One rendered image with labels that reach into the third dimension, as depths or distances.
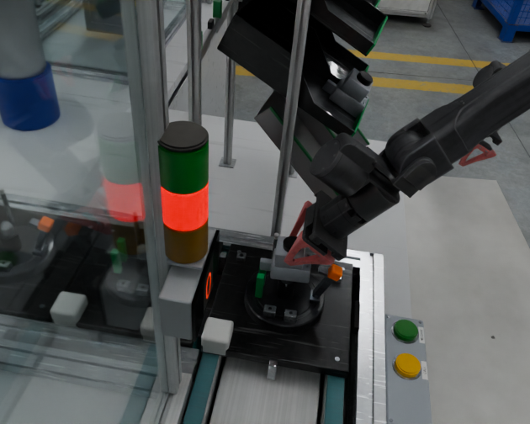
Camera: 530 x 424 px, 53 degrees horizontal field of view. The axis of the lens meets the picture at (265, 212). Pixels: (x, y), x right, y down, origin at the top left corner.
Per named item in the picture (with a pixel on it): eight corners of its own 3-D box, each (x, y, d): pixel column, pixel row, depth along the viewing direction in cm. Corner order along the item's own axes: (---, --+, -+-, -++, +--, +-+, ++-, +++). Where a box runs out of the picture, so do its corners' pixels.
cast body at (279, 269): (311, 264, 89) (314, 234, 84) (309, 283, 86) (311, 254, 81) (262, 258, 90) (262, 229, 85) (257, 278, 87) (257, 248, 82)
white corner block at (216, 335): (233, 334, 89) (234, 320, 87) (227, 357, 86) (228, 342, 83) (206, 330, 90) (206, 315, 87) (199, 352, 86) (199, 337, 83)
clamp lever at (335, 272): (320, 292, 92) (343, 267, 87) (320, 301, 90) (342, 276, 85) (302, 284, 91) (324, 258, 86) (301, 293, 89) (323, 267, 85)
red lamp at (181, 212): (213, 204, 59) (213, 169, 56) (202, 235, 55) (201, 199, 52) (169, 198, 59) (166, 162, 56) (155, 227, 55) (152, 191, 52)
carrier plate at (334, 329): (351, 270, 103) (353, 262, 101) (347, 378, 84) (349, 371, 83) (230, 250, 104) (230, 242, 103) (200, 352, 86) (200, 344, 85)
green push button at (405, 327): (414, 327, 93) (417, 320, 92) (416, 347, 90) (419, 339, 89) (391, 323, 93) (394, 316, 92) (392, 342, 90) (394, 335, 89)
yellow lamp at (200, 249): (212, 236, 62) (213, 205, 59) (202, 267, 58) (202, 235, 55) (171, 230, 62) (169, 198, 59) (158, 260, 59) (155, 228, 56)
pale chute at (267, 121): (352, 188, 116) (369, 181, 113) (339, 226, 106) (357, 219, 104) (275, 87, 107) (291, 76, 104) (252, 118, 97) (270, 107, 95)
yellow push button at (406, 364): (416, 361, 88) (420, 354, 86) (418, 383, 85) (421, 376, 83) (393, 357, 88) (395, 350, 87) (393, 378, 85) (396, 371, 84)
